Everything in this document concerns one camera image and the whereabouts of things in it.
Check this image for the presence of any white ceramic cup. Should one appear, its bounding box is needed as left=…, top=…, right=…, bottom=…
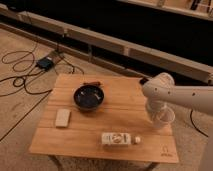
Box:
left=149, top=108, right=175, bottom=129

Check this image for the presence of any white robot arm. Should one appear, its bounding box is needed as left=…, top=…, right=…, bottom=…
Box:
left=140, top=73, right=213, bottom=171

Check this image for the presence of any brown stick behind bowl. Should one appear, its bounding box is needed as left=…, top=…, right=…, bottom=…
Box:
left=83, top=81, right=101, bottom=86

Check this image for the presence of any dark ceramic bowl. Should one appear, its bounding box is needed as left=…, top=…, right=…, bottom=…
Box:
left=73, top=85, right=105, bottom=111

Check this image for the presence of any white lying bottle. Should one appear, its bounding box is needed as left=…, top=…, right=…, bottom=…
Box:
left=101, top=132, right=141, bottom=146

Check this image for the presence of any wooden table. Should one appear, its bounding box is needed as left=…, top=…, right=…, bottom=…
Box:
left=29, top=74, right=179, bottom=163

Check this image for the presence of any black power adapter box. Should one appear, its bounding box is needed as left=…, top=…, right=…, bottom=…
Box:
left=36, top=57, right=54, bottom=71

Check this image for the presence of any long wooden shelf rail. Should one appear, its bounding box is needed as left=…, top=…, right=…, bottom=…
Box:
left=0, top=3, right=213, bottom=83

